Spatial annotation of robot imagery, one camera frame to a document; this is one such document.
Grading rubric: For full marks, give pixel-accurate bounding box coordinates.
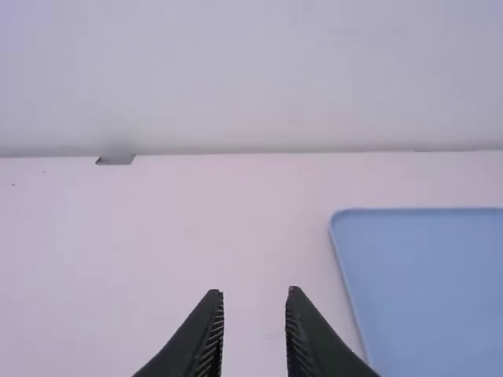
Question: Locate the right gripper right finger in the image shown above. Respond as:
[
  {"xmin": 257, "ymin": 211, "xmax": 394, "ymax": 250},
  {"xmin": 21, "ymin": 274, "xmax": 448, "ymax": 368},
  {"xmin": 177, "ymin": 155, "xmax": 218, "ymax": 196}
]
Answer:
[{"xmin": 285, "ymin": 285, "xmax": 381, "ymax": 377}]

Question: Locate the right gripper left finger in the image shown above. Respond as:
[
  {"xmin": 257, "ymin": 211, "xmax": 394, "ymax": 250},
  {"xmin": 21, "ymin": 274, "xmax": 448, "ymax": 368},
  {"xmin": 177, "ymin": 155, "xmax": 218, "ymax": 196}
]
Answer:
[{"xmin": 131, "ymin": 289, "xmax": 225, "ymax": 377}]

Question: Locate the blue mat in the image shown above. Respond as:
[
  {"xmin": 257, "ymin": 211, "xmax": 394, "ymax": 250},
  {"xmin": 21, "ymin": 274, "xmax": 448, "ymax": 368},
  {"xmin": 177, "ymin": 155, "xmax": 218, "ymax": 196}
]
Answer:
[{"xmin": 329, "ymin": 207, "xmax": 503, "ymax": 377}]

